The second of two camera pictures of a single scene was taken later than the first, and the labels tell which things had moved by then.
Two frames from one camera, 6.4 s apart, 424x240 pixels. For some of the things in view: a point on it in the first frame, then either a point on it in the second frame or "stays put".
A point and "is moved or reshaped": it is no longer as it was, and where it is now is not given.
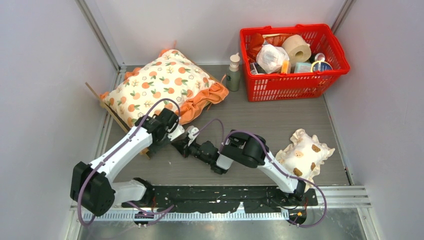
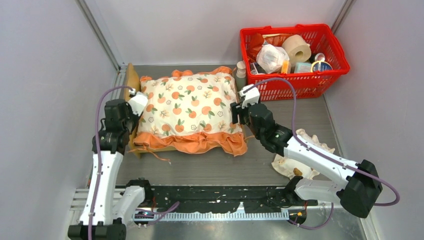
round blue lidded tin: [320, 66] stays put
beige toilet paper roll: [298, 50] stays put
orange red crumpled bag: [255, 41] stays put
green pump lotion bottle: [233, 78] → [240, 77]
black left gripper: [167, 132] → [136, 117]
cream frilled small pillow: [303, 157] stays put
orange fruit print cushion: [168, 80] is moved or reshaped
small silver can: [320, 56] stays put
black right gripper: [182, 146] → [236, 109]
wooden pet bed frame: [115, 117] is moved or reshaped
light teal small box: [302, 67] stays put
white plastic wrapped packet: [269, 58] stays put
